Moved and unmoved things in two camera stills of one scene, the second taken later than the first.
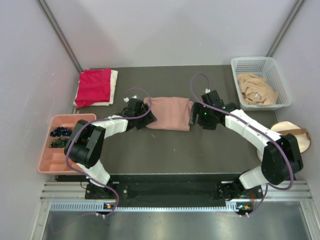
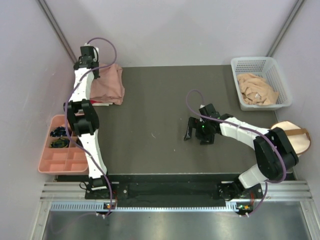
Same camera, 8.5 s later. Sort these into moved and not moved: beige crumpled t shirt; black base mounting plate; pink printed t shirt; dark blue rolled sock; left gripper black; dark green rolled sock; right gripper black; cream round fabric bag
Moved: right gripper black; left gripper black; pink printed t shirt
Not moved: dark blue rolled sock; dark green rolled sock; black base mounting plate; cream round fabric bag; beige crumpled t shirt
